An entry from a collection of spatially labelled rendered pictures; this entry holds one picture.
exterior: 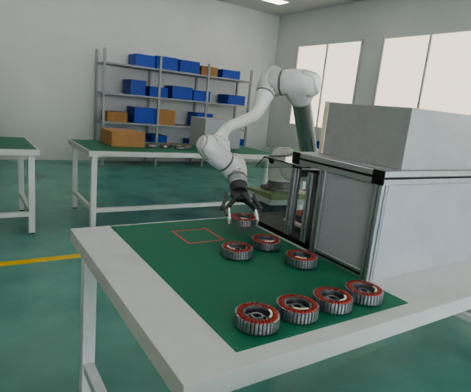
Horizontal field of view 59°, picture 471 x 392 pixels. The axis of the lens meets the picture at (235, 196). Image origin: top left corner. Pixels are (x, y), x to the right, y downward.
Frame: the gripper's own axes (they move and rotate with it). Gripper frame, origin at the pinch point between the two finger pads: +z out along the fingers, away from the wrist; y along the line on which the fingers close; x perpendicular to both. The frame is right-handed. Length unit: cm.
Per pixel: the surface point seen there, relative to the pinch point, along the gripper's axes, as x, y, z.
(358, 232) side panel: 27, -32, 31
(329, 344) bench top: 34, -7, 74
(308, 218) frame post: 13.2, -22.2, 11.3
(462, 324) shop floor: -99, -166, -8
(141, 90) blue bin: -261, 79, -567
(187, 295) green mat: 25, 26, 55
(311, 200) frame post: 19.7, -22.5, 7.5
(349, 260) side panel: 17.0, -30.8, 34.2
